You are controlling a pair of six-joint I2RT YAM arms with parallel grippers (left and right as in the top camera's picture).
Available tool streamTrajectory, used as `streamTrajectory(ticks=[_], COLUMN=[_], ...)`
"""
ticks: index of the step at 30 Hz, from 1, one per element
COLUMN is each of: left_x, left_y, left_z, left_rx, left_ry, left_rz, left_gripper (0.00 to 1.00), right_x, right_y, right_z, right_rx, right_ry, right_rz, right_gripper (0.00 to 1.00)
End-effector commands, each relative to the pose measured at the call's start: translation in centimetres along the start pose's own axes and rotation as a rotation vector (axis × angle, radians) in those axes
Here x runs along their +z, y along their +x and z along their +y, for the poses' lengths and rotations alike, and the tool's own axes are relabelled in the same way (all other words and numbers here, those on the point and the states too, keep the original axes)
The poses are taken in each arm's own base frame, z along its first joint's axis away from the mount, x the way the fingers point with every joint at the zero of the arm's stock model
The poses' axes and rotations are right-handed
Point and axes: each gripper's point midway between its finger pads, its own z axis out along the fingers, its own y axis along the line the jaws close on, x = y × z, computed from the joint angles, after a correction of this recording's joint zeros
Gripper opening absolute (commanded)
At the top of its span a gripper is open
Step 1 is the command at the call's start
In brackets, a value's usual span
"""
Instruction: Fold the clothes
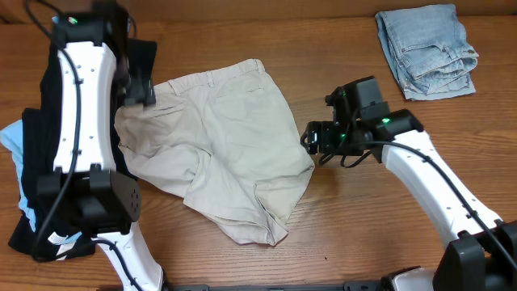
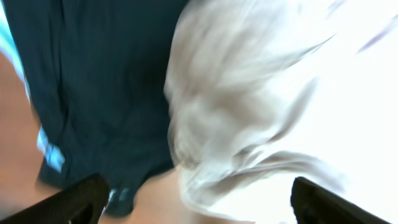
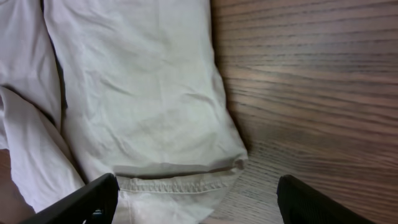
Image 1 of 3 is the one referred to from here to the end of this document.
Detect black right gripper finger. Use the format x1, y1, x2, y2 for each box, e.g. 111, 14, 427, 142
301, 140, 319, 155
301, 121, 322, 141

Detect beige khaki shorts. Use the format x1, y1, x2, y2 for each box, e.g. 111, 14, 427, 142
115, 59, 314, 246

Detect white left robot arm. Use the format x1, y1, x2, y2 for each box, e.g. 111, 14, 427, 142
37, 1, 170, 290

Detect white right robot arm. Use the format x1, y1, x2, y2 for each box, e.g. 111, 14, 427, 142
301, 109, 516, 291

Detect folded light blue jeans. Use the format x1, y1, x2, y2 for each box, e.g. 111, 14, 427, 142
375, 4, 479, 101

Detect light blue garment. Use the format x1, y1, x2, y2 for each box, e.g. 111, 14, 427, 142
1, 44, 85, 259

